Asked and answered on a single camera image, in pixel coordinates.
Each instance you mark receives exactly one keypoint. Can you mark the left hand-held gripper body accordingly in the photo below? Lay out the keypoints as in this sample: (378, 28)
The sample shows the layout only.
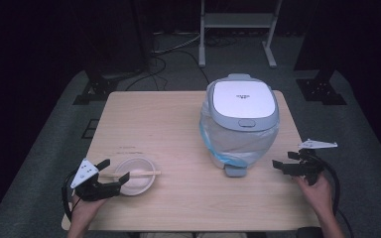
(94, 190)

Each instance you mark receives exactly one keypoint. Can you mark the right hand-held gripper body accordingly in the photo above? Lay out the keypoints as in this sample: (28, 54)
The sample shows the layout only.
(306, 168)

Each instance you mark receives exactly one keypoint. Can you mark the white disposable bowl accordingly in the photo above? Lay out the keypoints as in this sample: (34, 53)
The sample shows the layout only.
(139, 185)

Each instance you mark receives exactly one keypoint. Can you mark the wooden chopstick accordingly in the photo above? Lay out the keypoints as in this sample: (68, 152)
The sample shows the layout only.
(145, 172)

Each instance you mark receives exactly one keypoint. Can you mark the translucent white trash bag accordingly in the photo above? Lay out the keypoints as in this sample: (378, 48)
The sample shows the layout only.
(238, 142)

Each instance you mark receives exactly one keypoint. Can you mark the grey white pedal trash can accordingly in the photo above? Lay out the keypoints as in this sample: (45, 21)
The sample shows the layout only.
(241, 99)

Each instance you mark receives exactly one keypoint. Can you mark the person's left hand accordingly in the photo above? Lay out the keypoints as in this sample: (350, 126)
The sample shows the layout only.
(86, 208)

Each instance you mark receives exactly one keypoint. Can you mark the person's right hand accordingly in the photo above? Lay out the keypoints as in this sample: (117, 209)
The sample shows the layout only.
(316, 195)

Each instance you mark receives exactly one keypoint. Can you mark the dark floor outlet plate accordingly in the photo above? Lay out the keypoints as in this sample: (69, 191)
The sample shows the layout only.
(90, 129)

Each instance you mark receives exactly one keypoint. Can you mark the black stand base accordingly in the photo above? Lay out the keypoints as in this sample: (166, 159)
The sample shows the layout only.
(94, 91)
(320, 91)

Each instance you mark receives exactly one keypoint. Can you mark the white metal stand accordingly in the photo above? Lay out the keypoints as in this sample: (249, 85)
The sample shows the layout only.
(238, 20)

